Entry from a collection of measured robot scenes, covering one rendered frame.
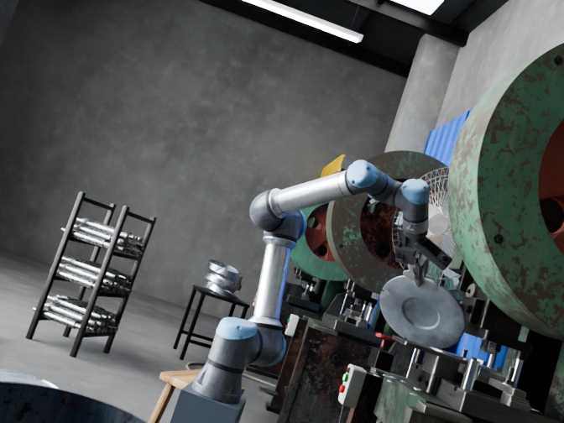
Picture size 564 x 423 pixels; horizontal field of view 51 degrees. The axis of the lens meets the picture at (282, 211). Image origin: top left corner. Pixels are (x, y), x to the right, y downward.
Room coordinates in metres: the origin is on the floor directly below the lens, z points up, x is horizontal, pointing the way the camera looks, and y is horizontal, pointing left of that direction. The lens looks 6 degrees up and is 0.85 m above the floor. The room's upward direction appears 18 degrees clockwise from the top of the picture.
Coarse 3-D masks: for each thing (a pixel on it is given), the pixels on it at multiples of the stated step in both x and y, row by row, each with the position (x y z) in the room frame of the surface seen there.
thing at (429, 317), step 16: (384, 288) 1.94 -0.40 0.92; (400, 288) 1.90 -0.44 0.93; (416, 288) 1.87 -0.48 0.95; (384, 304) 1.98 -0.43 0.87; (400, 304) 1.94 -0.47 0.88; (416, 304) 1.91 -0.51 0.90; (432, 304) 1.87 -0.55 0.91; (448, 304) 1.83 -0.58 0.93; (400, 320) 1.98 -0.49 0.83; (416, 320) 1.95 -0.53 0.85; (432, 320) 1.91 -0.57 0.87; (448, 320) 1.87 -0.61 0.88; (464, 320) 1.83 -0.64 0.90; (400, 336) 2.03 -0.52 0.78; (416, 336) 1.98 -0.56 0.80; (432, 336) 1.94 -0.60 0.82; (448, 336) 1.90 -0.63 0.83
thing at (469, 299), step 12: (468, 288) 1.96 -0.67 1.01; (468, 300) 1.89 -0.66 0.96; (480, 300) 1.85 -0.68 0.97; (468, 312) 1.86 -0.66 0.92; (480, 312) 1.85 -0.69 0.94; (492, 312) 1.83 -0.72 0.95; (468, 324) 1.91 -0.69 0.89; (480, 324) 1.83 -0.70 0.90; (492, 324) 1.83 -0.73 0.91; (504, 324) 1.83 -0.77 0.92; (516, 324) 1.84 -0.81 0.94; (516, 336) 1.84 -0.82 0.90
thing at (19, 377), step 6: (0, 372) 2.09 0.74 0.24; (6, 372) 2.11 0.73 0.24; (12, 372) 2.12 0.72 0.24; (18, 372) 2.13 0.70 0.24; (0, 378) 2.03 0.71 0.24; (6, 378) 2.03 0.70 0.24; (12, 378) 2.07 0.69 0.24; (18, 378) 2.09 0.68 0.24; (24, 378) 2.11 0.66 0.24; (30, 378) 2.13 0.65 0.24; (42, 384) 2.10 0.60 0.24; (48, 384) 2.12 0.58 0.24
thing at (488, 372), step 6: (462, 366) 1.94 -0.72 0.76; (480, 366) 1.83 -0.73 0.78; (486, 366) 1.92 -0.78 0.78; (462, 372) 1.93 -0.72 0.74; (480, 372) 1.83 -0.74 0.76; (486, 372) 1.83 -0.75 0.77; (492, 372) 1.83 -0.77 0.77; (480, 378) 1.83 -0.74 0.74; (486, 378) 1.83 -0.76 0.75; (492, 378) 1.83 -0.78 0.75; (498, 378) 1.83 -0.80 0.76; (504, 378) 1.84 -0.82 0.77
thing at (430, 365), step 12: (420, 348) 1.82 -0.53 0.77; (432, 348) 1.88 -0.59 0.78; (432, 360) 1.87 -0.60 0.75; (444, 360) 1.84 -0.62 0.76; (456, 360) 1.83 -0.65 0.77; (432, 372) 1.85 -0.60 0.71; (444, 372) 1.84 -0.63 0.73; (456, 372) 1.85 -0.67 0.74; (420, 384) 1.91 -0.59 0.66; (432, 384) 1.84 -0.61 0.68
